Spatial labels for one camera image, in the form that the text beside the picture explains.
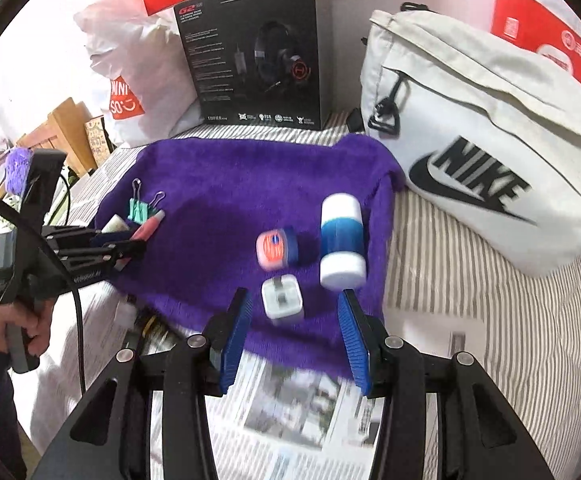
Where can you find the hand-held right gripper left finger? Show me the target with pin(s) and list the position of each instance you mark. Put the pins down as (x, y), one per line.
(233, 340)

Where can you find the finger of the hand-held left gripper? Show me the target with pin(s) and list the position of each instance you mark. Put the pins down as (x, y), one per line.
(120, 252)
(113, 238)

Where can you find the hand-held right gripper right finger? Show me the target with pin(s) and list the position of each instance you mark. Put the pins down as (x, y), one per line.
(355, 345)

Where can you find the pink highlighter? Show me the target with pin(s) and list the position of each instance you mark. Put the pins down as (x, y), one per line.
(148, 227)

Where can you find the green binder clip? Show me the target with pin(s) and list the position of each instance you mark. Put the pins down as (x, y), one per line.
(138, 210)

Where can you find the white charger plug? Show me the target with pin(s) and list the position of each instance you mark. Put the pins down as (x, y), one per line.
(280, 300)

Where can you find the blue and white bottle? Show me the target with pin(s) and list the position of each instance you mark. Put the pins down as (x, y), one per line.
(340, 240)

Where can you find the white labelled pill bottle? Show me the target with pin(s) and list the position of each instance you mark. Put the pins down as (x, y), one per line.
(124, 316)

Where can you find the newspaper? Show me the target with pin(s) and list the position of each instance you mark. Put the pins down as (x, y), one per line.
(280, 410)

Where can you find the purple cloth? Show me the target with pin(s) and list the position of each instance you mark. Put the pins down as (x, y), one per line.
(18, 170)

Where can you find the patterned notebook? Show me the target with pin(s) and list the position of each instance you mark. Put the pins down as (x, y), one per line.
(96, 140)

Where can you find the purple towel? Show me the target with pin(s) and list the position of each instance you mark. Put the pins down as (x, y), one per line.
(220, 185)

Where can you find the wooden bedside table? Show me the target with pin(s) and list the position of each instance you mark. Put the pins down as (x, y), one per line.
(65, 125)

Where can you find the white plastic shopping bag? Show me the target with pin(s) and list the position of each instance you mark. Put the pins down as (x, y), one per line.
(135, 60)

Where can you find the black headset box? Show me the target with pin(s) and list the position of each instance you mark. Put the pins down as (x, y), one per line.
(220, 60)

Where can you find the grey waist bag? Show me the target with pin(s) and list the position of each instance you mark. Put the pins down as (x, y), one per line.
(470, 110)

